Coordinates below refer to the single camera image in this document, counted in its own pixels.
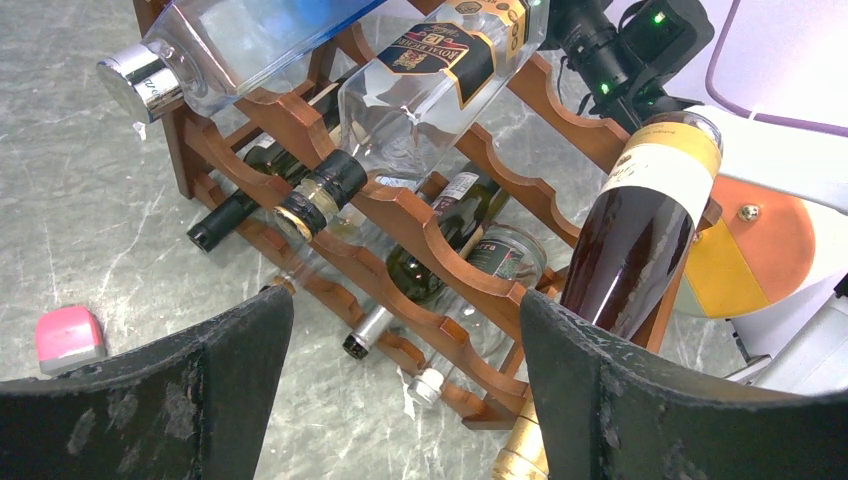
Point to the blue square glass bottle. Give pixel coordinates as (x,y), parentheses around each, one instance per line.
(208,54)

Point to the white cylinder orange yellow end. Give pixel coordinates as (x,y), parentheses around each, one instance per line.
(768,264)

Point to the clear bottle white cap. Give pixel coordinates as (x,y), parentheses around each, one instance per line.
(478,316)

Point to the aluminium rail frame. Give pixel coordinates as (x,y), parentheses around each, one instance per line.
(751,371)

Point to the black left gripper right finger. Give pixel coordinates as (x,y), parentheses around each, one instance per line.
(662,411)

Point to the clear bottle cork stopper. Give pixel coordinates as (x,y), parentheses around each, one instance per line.
(302,264)

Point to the brown bottle gold foil top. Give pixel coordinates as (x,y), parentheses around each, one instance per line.
(632,244)

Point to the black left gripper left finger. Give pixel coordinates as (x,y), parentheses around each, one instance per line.
(192,405)

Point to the brown wooden wine rack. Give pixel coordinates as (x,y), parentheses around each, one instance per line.
(406,218)

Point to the pink eraser block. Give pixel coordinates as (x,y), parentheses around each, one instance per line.
(68,338)

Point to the clear square whisky bottle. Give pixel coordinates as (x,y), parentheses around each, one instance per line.
(406,108)

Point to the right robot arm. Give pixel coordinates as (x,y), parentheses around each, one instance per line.
(772,75)

